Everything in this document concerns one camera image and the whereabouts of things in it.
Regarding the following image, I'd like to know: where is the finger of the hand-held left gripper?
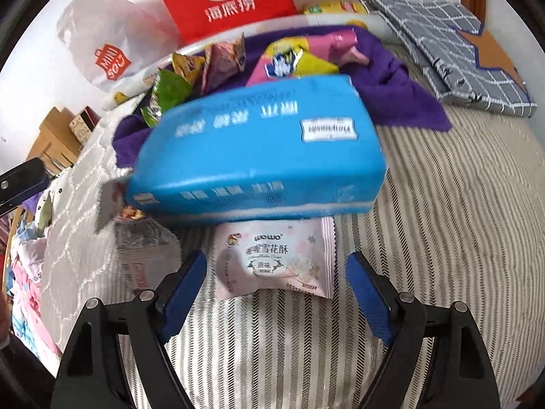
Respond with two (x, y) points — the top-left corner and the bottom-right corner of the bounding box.
(0, 157), (50, 216)

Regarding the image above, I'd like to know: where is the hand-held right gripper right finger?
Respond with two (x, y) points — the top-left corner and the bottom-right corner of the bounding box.
(346, 251), (501, 409)

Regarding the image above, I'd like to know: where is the grey checked star bag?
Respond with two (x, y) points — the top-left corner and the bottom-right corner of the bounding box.
(353, 0), (537, 118)

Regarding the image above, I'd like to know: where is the yellow chip bag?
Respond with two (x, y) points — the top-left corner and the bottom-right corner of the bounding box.
(302, 0), (369, 16)

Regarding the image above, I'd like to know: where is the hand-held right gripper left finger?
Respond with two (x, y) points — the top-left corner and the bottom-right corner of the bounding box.
(51, 251), (208, 409)

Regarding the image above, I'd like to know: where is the green snack packet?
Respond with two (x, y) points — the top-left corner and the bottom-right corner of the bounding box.
(140, 68), (195, 128)

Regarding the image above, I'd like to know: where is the pile of colourful clothes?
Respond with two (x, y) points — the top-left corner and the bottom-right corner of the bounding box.
(0, 187), (62, 365)

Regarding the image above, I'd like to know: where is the white printed paper roll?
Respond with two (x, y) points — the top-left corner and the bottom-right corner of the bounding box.
(102, 13), (368, 112)

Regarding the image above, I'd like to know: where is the purple cloth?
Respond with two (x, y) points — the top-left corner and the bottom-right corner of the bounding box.
(115, 26), (452, 167)

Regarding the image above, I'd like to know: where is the striped bed sheet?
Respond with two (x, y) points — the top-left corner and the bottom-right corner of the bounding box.
(106, 102), (542, 409)

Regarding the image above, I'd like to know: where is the white plastic bag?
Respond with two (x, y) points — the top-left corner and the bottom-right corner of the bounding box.
(55, 0), (180, 94)

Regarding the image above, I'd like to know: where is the white pink snack packet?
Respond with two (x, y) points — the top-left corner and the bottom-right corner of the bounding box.
(213, 217), (336, 302)

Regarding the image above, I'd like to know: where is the yellow patterned snack bag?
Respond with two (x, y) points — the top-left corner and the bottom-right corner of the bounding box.
(200, 36), (248, 94)

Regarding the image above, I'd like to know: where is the patterned box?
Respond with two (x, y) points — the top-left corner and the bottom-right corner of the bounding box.
(68, 108), (103, 145)

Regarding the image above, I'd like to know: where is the blue tissue pack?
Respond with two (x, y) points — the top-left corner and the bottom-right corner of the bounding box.
(123, 74), (386, 224)

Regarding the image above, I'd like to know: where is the silver snack packet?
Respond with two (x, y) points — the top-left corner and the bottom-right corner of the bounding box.
(114, 204), (185, 296)

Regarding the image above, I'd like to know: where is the yellow purple snack packet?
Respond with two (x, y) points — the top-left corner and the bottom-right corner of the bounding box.
(172, 51), (210, 87)

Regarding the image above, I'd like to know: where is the white quilted blanket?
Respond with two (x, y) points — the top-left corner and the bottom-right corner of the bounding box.
(40, 89), (180, 371)

